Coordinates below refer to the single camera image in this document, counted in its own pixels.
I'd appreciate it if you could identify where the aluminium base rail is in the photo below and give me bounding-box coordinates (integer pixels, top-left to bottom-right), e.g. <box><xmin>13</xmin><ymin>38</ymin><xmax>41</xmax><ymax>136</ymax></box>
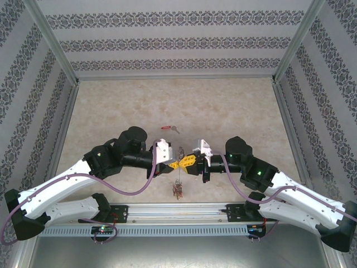
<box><xmin>62</xmin><ymin>203</ymin><xmax>281</xmax><ymax>224</ymax></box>

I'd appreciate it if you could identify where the aluminium frame beam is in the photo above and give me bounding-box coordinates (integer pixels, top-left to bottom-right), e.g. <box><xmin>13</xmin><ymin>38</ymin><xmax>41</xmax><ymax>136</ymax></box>
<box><xmin>13</xmin><ymin>80</ymin><xmax>81</xmax><ymax>268</ymax></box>
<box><xmin>271</xmin><ymin>79</ymin><xmax>346</xmax><ymax>268</ymax></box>
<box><xmin>75</xmin><ymin>74</ymin><xmax>277</xmax><ymax>82</ymax></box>

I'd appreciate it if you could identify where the slotted grey cable duct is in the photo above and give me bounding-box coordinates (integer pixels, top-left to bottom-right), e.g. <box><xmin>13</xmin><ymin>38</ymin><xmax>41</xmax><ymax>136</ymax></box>
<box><xmin>44</xmin><ymin>224</ymin><xmax>268</xmax><ymax>237</ymax></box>

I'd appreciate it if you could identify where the aluminium frame post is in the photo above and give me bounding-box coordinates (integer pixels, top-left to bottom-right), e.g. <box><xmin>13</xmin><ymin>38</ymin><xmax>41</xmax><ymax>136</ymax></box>
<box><xmin>22</xmin><ymin>0</ymin><xmax>81</xmax><ymax>86</ymax></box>
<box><xmin>270</xmin><ymin>0</ymin><xmax>327</xmax><ymax>84</ymax></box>

